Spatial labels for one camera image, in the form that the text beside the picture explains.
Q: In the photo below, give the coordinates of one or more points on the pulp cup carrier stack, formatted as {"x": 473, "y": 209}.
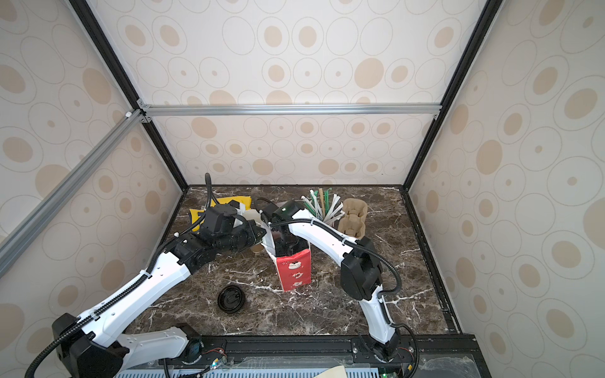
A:
{"x": 353, "y": 223}

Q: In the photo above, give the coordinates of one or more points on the stack of paper cups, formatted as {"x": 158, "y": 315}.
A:
{"x": 253, "y": 214}

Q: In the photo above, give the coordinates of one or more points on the yellow napkin stack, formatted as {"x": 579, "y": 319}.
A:
{"x": 223, "y": 216}

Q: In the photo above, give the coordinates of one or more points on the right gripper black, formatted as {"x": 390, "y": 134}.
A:
{"x": 286, "y": 242}

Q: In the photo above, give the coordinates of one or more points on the horizontal aluminium frame bar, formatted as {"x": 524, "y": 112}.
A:
{"x": 290, "y": 109}

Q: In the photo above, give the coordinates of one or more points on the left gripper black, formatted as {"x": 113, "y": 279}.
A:
{"x": 255, "y": 235}

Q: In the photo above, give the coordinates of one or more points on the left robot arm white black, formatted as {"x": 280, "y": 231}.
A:
{"x": 92, "y": 344}

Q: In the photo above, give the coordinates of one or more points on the left diagonal aluminium bar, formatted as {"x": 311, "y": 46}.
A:
{"x": 29, "y": 229}

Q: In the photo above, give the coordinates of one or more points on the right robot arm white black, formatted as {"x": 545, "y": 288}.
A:
{"x": 366, "y": 276}

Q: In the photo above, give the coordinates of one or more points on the red white paper bag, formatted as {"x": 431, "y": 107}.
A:
{"x": 294, "y": 271}

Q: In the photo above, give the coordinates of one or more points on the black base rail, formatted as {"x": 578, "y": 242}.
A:
{"x": 300, "y": 356}

